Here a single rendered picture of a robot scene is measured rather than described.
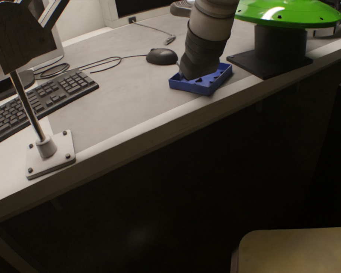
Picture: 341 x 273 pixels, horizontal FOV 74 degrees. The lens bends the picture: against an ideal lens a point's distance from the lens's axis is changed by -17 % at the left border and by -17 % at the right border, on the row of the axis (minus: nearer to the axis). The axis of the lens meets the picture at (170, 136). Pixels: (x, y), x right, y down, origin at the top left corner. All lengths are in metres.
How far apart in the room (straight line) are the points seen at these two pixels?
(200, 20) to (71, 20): 0.98
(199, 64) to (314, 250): 0.50
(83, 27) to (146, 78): 0.77
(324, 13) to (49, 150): 0.64
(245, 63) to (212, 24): 0.27
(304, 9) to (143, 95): 0.41
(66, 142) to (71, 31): 0.92
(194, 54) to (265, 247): 0.46
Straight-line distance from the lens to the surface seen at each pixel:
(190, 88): 0.57
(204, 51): 0.47
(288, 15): 0.59
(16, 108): 0.70
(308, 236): 0.70
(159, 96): 0.57
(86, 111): 0.59
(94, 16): 1.38
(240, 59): 0.71
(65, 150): 0.49
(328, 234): 0.72
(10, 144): 0.61
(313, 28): 0.59
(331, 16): 0.65
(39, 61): 0.89
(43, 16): 0.46
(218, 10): 0.42
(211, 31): 0.44
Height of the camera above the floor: 1.20
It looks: 38 degrees down
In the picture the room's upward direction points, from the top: 9 degrees counter-clockwise
